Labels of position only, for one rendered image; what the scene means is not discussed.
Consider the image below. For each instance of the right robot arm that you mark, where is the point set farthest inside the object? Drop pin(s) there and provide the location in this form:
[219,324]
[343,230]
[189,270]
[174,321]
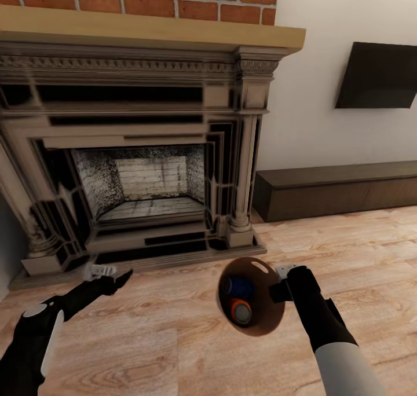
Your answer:
[344,369]

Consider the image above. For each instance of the countertop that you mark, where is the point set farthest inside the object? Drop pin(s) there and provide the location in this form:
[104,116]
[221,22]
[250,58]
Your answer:
[23,23]

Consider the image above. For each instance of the wood fireplace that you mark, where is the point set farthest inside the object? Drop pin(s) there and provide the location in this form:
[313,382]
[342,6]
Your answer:
[138,158]

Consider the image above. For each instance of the wall mounted tv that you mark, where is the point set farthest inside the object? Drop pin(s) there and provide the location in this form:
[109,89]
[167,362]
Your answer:
[379,75]

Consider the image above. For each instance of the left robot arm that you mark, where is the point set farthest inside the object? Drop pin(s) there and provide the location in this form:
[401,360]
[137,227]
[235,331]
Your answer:
[27,360]

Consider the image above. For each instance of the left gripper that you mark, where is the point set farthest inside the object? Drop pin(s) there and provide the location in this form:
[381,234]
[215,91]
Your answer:
[91,290]

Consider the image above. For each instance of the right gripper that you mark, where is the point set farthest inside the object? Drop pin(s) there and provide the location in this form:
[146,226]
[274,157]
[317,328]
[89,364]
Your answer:
[278,294]

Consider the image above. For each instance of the trash can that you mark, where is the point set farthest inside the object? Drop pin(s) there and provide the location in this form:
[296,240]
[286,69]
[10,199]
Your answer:
[266,315]

